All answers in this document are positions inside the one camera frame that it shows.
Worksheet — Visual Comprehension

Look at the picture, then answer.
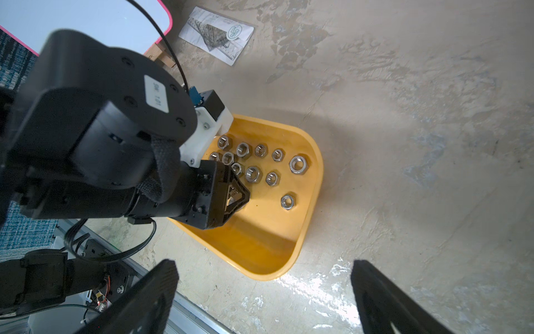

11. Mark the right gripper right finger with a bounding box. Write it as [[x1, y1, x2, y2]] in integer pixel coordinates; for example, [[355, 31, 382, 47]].
[[350, 260, 451, 333]]

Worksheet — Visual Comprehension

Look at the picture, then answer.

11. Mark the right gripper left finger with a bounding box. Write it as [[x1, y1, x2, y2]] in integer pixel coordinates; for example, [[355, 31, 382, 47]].
[[77, 260, 179, 333]]

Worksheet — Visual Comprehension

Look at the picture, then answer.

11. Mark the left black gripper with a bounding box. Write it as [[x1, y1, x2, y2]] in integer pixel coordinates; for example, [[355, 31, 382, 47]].
[[171, 160, 250, 230]]

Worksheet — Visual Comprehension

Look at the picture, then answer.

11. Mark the yellow plastic storage box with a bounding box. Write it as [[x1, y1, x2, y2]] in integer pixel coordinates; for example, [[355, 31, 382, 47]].
[[173, 115, 324, 281]]

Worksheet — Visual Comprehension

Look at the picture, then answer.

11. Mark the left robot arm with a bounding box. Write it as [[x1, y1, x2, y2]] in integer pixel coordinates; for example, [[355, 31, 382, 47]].
[[1, 30, 250, 318]]

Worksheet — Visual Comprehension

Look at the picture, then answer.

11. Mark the wooden whiteboard easel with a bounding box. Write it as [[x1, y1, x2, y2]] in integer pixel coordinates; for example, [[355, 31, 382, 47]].
[[144, 43, 176, 68]]

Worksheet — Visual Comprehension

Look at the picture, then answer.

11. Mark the pink framed whiteboard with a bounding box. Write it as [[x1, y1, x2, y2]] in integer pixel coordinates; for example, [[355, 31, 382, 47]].
[[1, 0, 161, 56]]

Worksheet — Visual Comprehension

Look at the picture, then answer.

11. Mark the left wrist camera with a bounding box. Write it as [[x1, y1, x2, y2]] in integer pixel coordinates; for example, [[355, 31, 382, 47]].
[[179, 86, 234, 168]]

